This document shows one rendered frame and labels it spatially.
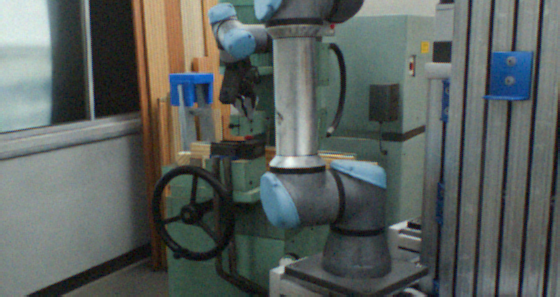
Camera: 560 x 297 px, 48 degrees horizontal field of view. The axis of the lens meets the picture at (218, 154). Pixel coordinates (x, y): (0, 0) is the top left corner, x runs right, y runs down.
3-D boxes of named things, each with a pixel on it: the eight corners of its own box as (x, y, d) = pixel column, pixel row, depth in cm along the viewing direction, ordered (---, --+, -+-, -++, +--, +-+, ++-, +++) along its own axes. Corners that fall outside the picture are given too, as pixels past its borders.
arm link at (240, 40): (271, 32, 157) (257, 17, 166) (229, 32, 154) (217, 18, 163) (267, 61, 161) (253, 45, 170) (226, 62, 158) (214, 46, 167)
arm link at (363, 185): (396, 227, 130) (399, 164, 127) (339, 233, 126) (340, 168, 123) (367, 212, 141) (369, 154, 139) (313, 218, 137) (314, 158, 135)
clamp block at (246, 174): (203, 187, 188) (203, 158, 186) (226, 179, 199) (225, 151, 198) (246, 193, 181) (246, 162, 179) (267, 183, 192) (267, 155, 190)
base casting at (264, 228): (165, 221, 210) (164, 195, 208) (246, 186, 258) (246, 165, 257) (286, 241, 187) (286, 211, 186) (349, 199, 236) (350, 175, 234)
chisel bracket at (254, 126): (229, 140, 205) (229, 114, 204) (249, 134, 217) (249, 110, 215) (249, 141, 201) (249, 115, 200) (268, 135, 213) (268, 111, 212)
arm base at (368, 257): (405, 266, 135) (407, 222, 133) (364, 284, 125) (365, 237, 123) (348, 249, 146) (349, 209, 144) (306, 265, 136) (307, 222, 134)
